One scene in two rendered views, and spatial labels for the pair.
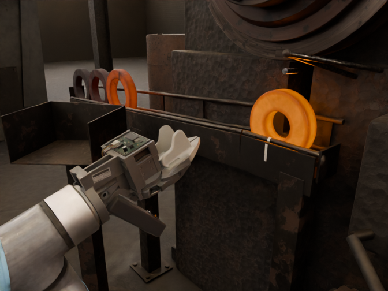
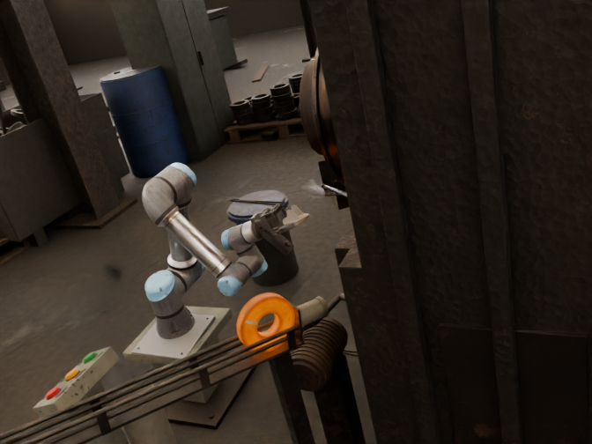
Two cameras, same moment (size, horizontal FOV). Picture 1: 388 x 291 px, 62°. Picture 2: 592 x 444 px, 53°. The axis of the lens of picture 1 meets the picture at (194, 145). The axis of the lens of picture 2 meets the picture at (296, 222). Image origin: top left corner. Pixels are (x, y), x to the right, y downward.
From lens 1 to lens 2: 176 cm
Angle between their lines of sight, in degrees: 64
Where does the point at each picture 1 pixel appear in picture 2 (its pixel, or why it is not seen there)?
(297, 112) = not seen: hidden behind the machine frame
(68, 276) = (249, 253)
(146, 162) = (274, 220)
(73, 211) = (246, 229)
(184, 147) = (293, 218)
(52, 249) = (239, 240)
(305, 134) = not seen: hidden behind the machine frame
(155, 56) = not seen: outside the picture
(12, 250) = (230, 235)
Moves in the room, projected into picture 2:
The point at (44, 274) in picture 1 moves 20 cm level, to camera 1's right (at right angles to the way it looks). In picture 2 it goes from (239, 247) to (260, 269)
